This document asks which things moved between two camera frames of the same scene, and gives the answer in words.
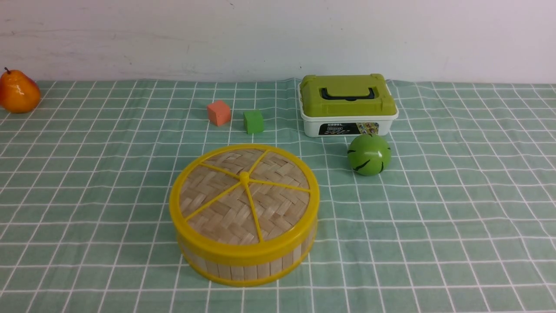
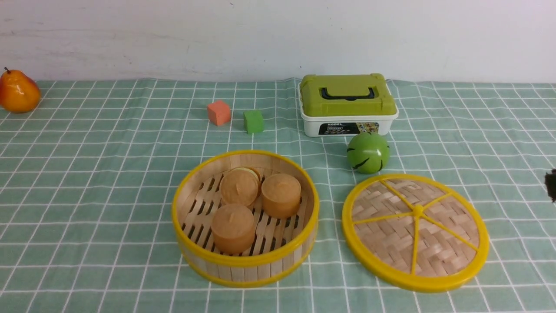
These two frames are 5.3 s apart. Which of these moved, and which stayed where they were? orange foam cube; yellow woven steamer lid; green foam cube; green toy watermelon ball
Moved: yellow woven steamer lid
Stayed: orange foam cube; green toy watermelon ball; green foam cube
